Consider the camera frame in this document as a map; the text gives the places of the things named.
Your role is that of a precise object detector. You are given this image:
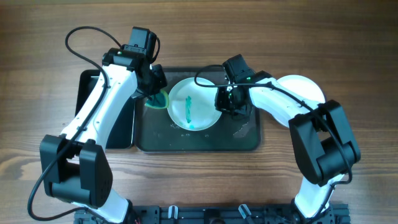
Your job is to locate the green yellow sponge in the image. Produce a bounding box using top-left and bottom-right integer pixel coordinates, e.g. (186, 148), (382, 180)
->
(144, 90), (169, 110)

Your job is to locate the large dark serving tray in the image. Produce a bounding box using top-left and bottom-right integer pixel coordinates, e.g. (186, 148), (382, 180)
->
(134, 67), (261, 153)

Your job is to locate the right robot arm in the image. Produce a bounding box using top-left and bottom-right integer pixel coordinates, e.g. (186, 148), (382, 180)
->
(215, 54), (361, 223)

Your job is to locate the black water basin tray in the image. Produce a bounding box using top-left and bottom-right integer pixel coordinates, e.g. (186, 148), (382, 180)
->
(75, 70), (136, 149)

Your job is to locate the white plate stained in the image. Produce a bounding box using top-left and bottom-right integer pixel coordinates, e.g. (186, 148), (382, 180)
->
(266, 75), (326, 128)

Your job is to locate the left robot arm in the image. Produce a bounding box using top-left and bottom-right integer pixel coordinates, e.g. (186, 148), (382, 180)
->
(36, 27), (169, 223)

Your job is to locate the white plate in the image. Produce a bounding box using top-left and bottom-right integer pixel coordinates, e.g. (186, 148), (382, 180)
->
(167, 77), (221, 131)

